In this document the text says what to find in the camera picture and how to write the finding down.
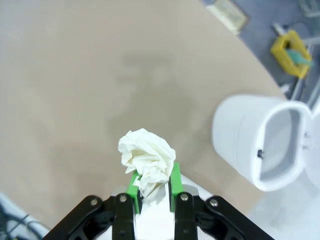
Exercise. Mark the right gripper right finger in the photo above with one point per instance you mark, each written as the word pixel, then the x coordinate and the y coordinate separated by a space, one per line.
pixel 212 220

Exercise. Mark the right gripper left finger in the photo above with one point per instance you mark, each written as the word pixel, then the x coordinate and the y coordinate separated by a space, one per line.
pixel 100 220

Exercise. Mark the white paper ball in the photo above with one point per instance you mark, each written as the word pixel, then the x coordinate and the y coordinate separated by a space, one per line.
pixel 147 150

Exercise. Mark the white lidded trash bin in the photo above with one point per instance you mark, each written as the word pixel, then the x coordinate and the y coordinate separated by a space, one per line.
pixel 235 130

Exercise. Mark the yellow recycling bin bag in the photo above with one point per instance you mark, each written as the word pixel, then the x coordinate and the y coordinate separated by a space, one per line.
pixel 280 50

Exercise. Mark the teal green scrap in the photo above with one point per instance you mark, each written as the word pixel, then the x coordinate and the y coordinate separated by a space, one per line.
pixel 298 57

